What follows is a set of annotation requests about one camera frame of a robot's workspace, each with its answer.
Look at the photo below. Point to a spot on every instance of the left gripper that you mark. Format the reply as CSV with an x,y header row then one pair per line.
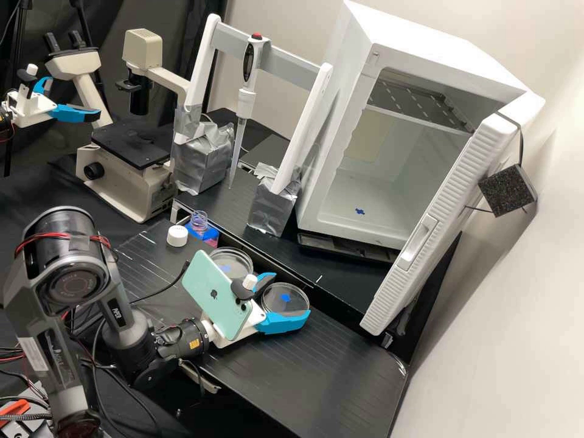
x,y
32,108

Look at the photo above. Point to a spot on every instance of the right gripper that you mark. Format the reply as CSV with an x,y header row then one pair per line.
x,y
228,344

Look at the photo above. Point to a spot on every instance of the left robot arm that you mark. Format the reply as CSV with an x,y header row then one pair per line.
x,y
3,119

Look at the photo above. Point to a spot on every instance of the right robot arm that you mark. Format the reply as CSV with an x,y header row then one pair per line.
x,y
68,269

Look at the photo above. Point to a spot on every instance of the petri dish lid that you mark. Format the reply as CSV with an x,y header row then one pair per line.
x,y
285,299

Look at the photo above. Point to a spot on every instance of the black platform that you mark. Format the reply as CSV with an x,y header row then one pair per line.
x,y
292,261
296,374

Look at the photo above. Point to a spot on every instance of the petri dish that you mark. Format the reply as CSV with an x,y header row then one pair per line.
x,y
237,262

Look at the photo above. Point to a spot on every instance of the blue bottle holder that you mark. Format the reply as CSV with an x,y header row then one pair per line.
x,y
211,237

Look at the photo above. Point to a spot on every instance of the cream microscope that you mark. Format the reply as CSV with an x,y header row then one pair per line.
x,y
123,178

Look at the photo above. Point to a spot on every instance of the small bottle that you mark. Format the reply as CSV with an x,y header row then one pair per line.
x,y
199,220

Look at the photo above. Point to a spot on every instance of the white cap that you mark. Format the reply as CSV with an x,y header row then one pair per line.
x,y
177,235

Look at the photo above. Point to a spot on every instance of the incubator door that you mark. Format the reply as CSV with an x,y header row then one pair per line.
x,y
438,219

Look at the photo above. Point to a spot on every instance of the white pipette stand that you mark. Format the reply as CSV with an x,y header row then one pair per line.
x,y
237,50

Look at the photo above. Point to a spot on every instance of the pipette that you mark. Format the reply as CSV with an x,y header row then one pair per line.
x,y
248,61

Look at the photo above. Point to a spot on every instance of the white incubator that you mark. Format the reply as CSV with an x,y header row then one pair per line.
x,y
410,50

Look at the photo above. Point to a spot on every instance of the right wrist camera phone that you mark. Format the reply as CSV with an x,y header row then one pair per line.
x,y
214,292

